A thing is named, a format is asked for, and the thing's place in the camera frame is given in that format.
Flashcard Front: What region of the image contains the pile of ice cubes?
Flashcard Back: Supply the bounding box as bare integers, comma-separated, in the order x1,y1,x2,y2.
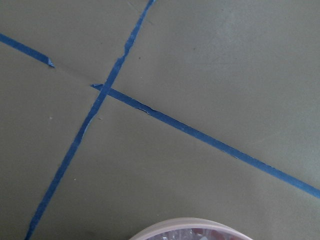
149,228,237,240

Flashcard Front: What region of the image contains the pink bowl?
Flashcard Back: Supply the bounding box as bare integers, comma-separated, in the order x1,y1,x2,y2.
130,217,250,240

